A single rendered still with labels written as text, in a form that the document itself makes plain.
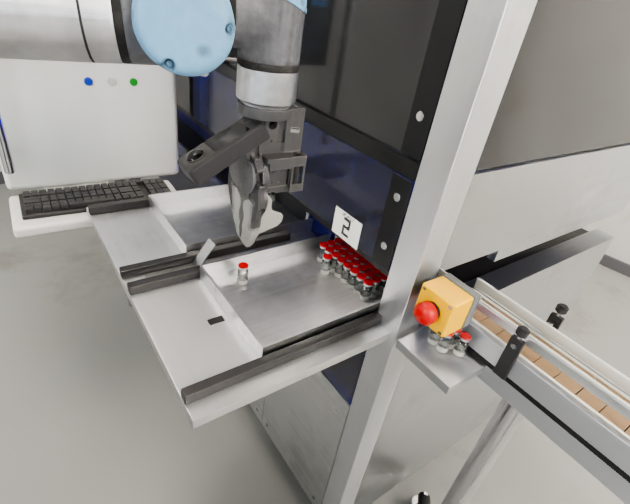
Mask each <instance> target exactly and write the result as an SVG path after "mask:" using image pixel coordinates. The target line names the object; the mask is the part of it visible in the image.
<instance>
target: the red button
mask: <svg viewBox="0 0 630 504"><path fill-rule="evenodd" d="M414 316H415V319H416V320H417V321H418V322H419V323H420V324H421V325H424V326H429V325H431V324H433V323H435V322H436V321H437V319H438V311H437V309H436V307H435V306H434V304H433V303H431V302H430V301H422V302H420V303H418V304H417V305H416V306H415V308H414Z"/></svg>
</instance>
